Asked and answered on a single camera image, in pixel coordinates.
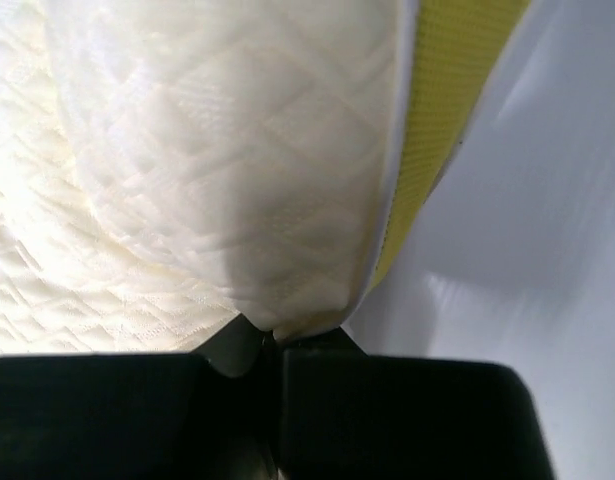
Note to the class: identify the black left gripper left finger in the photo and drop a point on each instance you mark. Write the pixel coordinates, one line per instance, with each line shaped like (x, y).
(134, 416)

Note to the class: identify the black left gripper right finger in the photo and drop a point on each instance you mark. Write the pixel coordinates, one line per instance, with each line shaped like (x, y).
(346, 414)

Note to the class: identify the cream quilted pillow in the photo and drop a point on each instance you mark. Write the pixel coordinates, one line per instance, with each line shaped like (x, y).
(168, 165)

